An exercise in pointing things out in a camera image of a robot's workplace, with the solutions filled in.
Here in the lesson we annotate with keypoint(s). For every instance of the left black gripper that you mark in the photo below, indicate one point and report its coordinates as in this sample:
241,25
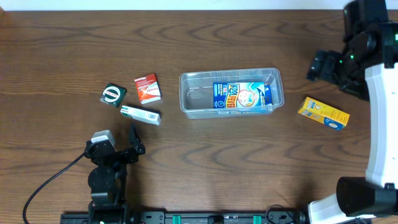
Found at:
137,147

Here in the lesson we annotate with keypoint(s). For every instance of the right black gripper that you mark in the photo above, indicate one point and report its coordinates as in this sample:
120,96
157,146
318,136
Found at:
329,66

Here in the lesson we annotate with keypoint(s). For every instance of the yellow medicine box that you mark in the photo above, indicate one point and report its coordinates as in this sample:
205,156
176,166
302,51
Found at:
323,113

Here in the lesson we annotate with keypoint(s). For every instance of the blue Kool Fever box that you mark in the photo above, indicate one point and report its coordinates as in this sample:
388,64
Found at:
241,95

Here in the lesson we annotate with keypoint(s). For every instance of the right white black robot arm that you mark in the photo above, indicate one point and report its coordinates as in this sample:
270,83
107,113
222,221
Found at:
366,68

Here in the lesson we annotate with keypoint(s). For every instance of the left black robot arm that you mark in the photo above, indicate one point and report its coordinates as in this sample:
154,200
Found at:
108,181

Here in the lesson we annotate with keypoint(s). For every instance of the clear plastic container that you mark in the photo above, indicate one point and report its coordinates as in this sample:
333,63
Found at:
196,92

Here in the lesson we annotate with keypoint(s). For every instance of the white green Panadol box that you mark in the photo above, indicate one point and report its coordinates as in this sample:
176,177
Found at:
141,115

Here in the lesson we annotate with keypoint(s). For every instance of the green round-logo box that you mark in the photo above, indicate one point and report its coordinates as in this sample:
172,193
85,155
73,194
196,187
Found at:
113,95

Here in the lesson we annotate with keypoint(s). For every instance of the red medicine box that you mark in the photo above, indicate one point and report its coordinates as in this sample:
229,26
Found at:
148,89

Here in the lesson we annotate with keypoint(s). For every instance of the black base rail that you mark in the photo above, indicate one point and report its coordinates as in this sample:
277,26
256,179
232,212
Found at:
278,216

